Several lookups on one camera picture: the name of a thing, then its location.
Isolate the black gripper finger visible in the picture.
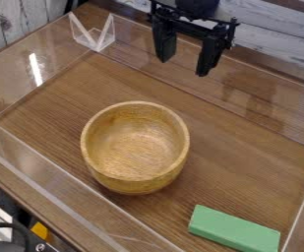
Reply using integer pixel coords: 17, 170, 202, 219
151, 16, 177, 63
195, 35, 223, 77

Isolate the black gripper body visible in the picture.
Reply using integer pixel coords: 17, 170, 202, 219
147, 0, 241, 50

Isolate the green rectangular block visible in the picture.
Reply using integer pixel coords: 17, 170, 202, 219
189, 205, 280, 252

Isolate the brown wooden bowl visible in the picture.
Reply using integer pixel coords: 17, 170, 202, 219
80, 100, 190, 195

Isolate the yellow and black device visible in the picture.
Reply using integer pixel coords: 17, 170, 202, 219
12, 218, 75, 252

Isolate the clear acrylic corner bracket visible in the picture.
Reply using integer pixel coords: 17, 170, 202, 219
67, 13, 115, 52

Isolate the black cable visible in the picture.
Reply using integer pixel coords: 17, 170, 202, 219
0, 221, 32, 252

